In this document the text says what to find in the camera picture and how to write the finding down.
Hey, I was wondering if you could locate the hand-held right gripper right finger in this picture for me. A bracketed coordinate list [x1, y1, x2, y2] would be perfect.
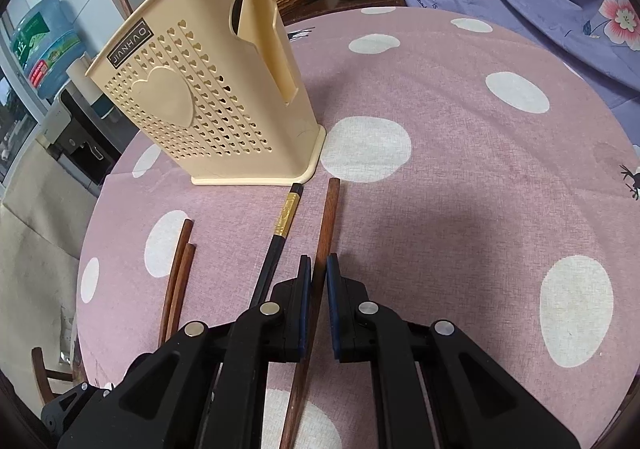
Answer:
[326, 253, 598, 449]

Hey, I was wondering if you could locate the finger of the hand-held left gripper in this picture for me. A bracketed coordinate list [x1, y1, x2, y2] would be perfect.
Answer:
[41, 381, 117, 440]

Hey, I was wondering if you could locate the blue water jug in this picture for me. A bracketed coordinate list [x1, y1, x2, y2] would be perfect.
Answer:
[11, 0, 83, 102]

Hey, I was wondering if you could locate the teal cup tube holder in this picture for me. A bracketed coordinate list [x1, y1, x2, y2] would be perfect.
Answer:
[87, 89, 118, 122]

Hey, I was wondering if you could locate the grey water dispenser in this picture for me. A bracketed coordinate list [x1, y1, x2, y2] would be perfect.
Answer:
[37, 89, 131, 200]

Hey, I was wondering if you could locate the beige cloth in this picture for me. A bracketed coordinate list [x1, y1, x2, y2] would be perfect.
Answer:
[0, 149, 108, 375]

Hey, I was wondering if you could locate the purple floral cloth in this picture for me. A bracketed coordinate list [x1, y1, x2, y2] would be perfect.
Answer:
[400, 0, 640, 110]

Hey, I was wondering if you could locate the sliding glass window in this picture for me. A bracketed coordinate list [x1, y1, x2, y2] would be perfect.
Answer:
[0, 74, 41, 184]

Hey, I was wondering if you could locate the pink polka dot tablecloth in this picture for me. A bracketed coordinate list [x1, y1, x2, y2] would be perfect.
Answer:
[76, 6, 640, 449]

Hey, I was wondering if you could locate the cream paper cup tube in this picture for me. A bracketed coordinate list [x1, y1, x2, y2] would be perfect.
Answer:
[66, 58, 96, 90]

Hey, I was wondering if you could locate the wooden chair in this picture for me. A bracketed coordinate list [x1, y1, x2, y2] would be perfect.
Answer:
[31, 346, 83, 405]

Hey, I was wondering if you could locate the black chopstick gold band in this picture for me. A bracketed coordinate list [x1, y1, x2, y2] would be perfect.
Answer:
[248, 183, 304, 309]

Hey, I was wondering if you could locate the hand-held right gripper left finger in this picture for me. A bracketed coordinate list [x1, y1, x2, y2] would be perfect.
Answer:
[57, 254, 313, 449]

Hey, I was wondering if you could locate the dark wooden side table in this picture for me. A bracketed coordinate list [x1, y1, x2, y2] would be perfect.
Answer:
[280, 0, 408, 27]

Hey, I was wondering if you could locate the cream plastic utensil holder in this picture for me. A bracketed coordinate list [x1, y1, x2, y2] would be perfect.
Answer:
[84, 0, 328, 187]

